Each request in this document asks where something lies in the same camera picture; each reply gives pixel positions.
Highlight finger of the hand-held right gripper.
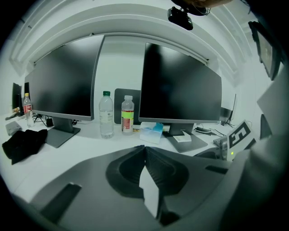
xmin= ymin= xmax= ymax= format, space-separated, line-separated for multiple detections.
xmin=194 ymin=150 xmax=219 ymax=159

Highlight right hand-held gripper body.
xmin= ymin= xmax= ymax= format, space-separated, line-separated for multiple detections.
xmin=213 ymin=119 xmax=257 ymax=162

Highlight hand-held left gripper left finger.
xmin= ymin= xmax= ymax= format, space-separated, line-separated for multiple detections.
xmin=29 ymin=145 xmax=159 ymax=231

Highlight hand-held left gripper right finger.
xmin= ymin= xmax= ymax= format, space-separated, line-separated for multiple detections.
xmin=145 ymin=146 xmax=231 ymax=231

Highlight person's right forearm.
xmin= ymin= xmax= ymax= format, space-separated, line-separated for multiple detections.
xmin=222 ymin=135 xmax=289 ymax=231

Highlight black flat device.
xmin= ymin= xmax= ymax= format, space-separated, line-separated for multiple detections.
xmin=195 ymin=126 xmax=213 ymax=134

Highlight blue and white tissue pack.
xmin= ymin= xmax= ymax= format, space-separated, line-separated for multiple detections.
xmin=139 ymin=121 xmax=164 ymax=144

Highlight large black monitor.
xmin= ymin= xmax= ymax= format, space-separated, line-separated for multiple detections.
xmin=138 ymin=42 xmax=223 ymax=153

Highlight clear bottle with green cap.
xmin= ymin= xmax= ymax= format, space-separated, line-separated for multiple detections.
xmin=98 ymin=91 xmax=115 ymax=139

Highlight black cloth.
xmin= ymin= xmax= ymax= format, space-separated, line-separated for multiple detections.
xmin=1 ymin=129 xmax=48 ymax=165

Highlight bottle with yellow red label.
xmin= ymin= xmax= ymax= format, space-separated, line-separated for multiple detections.
xmin=121 ymin=95 xmax=135 ymax=136

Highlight red label bottle yellow cap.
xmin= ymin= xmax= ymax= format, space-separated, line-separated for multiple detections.
xmin=23 ymin=92 xmax=34 ymax=127

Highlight black monitor with grey stand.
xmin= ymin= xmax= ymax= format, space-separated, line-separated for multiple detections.
xmin=24 ymin=34 xmax=106 ymax=148

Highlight long black cable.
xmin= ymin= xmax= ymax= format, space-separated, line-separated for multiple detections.
xmin=211 ymin=128 xmax=227 ymax=137

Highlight black cable bundle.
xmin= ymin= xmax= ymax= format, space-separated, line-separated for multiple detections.
xmin=33 ymin=113 xmax=54 ymax=127

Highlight dark framed wall panel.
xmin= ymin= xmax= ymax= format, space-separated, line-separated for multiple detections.
xmin=248 ymin=20 xmax=282 ymax=81

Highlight black head-mounted camera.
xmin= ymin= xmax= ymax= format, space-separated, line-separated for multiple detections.
xmin=167 ymin=6 xmax=194 ymax=31

